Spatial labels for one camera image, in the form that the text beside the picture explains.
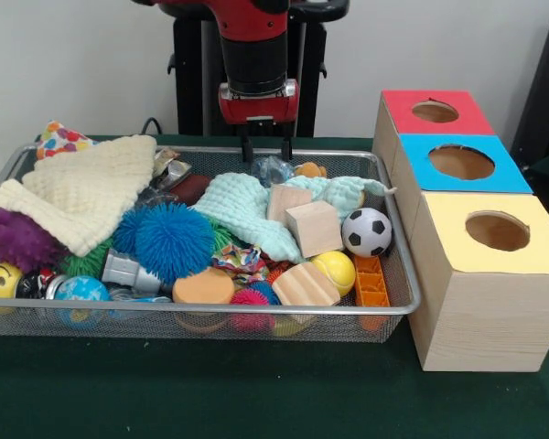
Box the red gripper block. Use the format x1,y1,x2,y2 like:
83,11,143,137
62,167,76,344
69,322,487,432
218,78,300,164

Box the clear blue plastic packet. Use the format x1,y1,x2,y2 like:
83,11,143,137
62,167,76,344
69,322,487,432
251,155,298,187

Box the cream waffle cloth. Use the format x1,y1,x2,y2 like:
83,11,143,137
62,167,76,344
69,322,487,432
0,134,159,258

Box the shallow clear mesh bin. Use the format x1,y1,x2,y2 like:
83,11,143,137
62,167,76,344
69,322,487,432
0,142,423,343

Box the mint green waffle cloth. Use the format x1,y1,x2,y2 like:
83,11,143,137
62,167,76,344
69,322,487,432
192,172,397,264

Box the plain wooden cube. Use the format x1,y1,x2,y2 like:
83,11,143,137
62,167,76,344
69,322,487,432
284,199,344,258

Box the small soccer ball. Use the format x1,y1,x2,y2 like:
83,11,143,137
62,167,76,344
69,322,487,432
340,207,393,257

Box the large blue spiky ball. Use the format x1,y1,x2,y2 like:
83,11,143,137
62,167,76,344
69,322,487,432
135,208,216,285

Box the yellow tennis ball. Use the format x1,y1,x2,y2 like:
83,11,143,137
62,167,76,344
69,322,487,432
310,250,357,297

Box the blue globe ball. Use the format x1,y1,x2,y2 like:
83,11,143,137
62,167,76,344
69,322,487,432
53,274,112,304

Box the purple spiky toy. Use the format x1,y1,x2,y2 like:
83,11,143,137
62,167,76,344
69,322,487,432
0,206,70,274

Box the black chair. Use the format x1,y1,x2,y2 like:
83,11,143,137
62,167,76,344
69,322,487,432
510,6,549,173

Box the yellow smiley ball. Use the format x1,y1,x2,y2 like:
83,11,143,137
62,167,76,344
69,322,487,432
0,262,25,316

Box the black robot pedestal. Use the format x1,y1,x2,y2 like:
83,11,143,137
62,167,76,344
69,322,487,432
164,0,351,138

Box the black cable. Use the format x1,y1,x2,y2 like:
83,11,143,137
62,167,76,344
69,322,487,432
140,116,166,136

